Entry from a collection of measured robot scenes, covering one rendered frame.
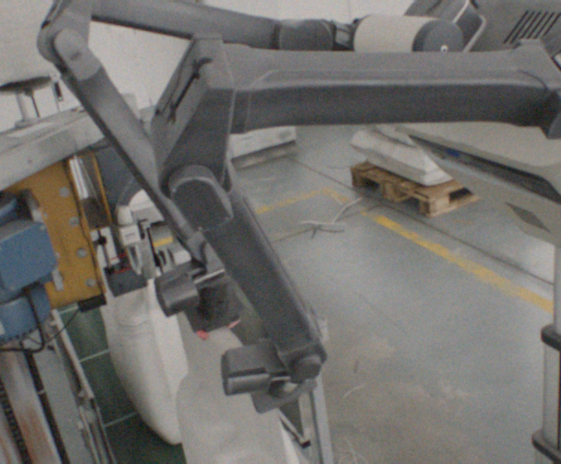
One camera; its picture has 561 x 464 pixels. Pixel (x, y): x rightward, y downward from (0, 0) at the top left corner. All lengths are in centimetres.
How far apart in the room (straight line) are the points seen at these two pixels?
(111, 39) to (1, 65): 305
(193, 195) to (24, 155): 71
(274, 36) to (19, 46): 40
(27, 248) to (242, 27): 51
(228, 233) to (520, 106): 30
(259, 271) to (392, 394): 205
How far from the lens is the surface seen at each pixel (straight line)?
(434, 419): 264
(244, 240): 70
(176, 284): 116
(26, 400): 171
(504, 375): 286
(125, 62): 427
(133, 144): 108
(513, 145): 97
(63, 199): 147
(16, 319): 132
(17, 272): 122
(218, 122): 56
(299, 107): 59
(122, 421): 226
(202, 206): 61
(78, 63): 102
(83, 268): 153
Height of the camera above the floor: 171
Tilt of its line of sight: 24 degrees down
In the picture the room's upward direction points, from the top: 9 degrees counter-clockwise
